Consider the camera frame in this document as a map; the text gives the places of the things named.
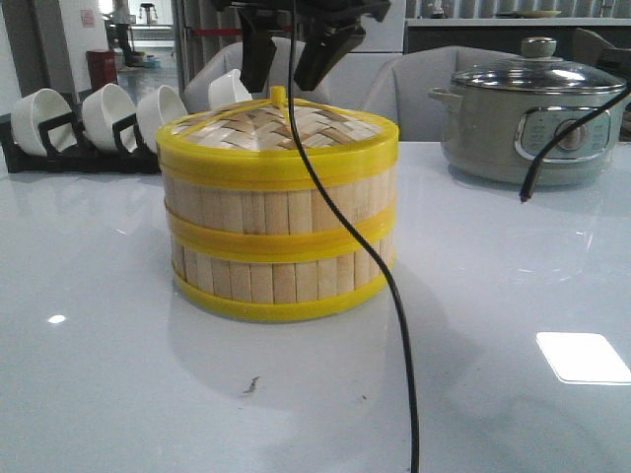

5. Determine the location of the red bin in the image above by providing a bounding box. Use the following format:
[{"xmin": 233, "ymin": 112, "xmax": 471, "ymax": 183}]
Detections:
[{"xmin": 86, "ymin": 49, "xmax": 117, "ymax": 92}]

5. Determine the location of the woven bamboo steamer lid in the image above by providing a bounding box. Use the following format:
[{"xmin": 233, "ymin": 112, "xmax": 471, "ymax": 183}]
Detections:
[{"xmin": 156, "ymin": 86, "xmax": 399, "ymax": 191}]

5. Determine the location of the black cable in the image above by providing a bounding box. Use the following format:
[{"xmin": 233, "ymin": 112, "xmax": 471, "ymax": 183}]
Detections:
[
  {"xmin": 519, "ymin": 86, "xmax": 631, "ymax": 205},
  {"xmin": 288, "ymin": 0, "xmax": 421, "ymax": 473}
]

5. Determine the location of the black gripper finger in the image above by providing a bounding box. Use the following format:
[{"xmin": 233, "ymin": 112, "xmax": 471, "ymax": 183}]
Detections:
[
  {"xmin": 294, "ymin": 22, "xmax": 366, "ymax": 91},
  {"xmin": 239, "ymin": 9, "xmax": 276, "ymax": 93}
]

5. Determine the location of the person in background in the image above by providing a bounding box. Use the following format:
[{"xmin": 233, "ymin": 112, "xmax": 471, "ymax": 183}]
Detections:
[{"xmin": 111, "ymin": 0, "xmax": 134, "ymax": 67}]

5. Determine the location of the black cable right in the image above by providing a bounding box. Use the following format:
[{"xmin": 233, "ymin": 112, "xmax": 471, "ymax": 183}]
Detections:
[{"xmin": 519, "ymin": 86, "xmax": 631, "ymax": 205}]

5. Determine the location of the white cabinet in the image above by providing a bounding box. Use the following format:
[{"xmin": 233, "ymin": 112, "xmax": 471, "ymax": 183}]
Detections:
[{"xmin": 319, "ymin": 0, "xmax": 406, "ymax": 109}]

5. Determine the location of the glass pot lid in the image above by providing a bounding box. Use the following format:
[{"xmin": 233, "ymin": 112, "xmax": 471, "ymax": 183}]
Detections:
[{"xmin": 452, "ymin": 36, "xmax": 625, "ymax": 95}]

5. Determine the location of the white bowl right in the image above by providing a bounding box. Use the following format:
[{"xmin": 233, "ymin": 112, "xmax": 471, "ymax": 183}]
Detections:
[{"xmin": 208, "ymin": 69, "xmax": 252, "ymax": 109}]

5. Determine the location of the grey chair left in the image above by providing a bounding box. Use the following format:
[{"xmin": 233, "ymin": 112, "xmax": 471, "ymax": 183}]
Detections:
[{"xmin": 182, "ymin": 36, "xmax": 331, "ymax": 113}]

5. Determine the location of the black dish rack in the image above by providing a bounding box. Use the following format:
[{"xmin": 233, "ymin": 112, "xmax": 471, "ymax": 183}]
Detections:
[{"xmin": 1, "ymin": 112, "xmax": 160, "ymax": 174}]

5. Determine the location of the white bowl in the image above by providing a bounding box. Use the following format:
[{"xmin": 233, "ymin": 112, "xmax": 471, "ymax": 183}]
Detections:
[
  {"xmin": 136, "ymin": 85, "xmax": 188, "ymax": 154},
  {"xmin": 208, "ymin": 69, "xmax": 252, "ymax": 109},
  {"xmin": 82, "ymin": 83, "xmax": 136, "ymax": 152},
  {"xmin": 11, "ymin": 88, "xmax": 71, "ymax": 157}
]

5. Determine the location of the white bowl far left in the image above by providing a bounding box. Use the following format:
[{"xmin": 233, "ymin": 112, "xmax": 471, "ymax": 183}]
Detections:
[{"xmin": 11, "ymin": 88, "xmax": 71, "ymax": 157}]

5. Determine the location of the grey chair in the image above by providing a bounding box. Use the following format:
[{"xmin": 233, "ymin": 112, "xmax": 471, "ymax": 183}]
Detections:
[
  {"xmin": 360, "ymin": 45, "xmax": 513, "ymax": 142},
  {"xmin": 182, "ymin": 36, "xmax": 331, "ymax": 113}
]

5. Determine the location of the grey chair right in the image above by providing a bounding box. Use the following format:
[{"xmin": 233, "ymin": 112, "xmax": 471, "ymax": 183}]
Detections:
[{"xmin": 360, "ymin": 45, "xmax": 513, "ymax": 142}]

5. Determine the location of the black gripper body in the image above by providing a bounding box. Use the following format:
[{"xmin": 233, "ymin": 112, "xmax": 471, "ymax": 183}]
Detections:
[{"xmin": 211, "ymin": 0, "xmax": 391, "ymax": 25}]

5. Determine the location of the grey electric cooking pot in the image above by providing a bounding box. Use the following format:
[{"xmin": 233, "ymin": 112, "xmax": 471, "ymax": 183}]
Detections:
[{"xmin": 429, "ymin": 84, "xmax": 627, "ymax": 186}]

